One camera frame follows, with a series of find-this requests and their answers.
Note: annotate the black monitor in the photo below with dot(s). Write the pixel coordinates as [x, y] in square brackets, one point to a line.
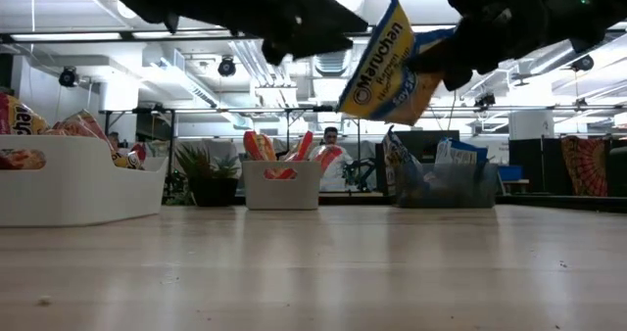
[431, 142]

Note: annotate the green plant black pot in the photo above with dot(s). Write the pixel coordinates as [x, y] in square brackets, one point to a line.
[210, 189]

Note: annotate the blue yellow soy noodle packet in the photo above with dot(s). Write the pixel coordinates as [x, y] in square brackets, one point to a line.
[382, 76]
[401, 159]

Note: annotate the person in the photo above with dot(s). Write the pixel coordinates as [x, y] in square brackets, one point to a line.
[332, 136]

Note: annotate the black tabletop device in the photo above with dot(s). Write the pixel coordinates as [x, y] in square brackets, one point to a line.
[362, 174]

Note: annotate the black table frame rail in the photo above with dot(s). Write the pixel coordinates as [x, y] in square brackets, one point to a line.
[563, 203]

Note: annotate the orange patterned tapestry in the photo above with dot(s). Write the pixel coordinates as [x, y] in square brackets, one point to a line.
[585, 167]

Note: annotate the black ceiling spotlight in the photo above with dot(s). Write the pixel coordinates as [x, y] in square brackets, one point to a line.
[226, 68]
[583, 62]
[68, 76]

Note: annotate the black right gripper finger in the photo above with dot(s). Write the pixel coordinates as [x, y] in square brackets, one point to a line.
[459, 79]
[436, 57]

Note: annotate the grey translucent plastic bin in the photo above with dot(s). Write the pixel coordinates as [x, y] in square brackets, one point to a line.
[450, 189]

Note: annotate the small white crumb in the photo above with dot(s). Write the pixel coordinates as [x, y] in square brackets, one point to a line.
[44, 300]

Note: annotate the black background table frame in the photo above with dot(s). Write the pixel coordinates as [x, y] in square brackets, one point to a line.
[313, 108]
[107, 125]

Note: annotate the blue white noodle packet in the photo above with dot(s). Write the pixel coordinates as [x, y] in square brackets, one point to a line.
[460, 152]

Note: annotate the white plastic storage bin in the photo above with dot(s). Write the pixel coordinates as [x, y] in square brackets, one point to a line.
[281, 191]
[73, 189]

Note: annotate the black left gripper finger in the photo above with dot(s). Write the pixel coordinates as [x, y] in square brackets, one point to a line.
[333, 22]
[294, 47]

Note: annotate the blue storage bin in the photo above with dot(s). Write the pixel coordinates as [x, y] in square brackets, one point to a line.
[510, 173]

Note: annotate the black overhead frame beam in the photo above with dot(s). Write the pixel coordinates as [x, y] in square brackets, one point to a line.
[5, 39]

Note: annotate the white LED light strip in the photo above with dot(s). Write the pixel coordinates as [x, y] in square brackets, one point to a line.
[63, 36]
[431, 28]
[152, 35]

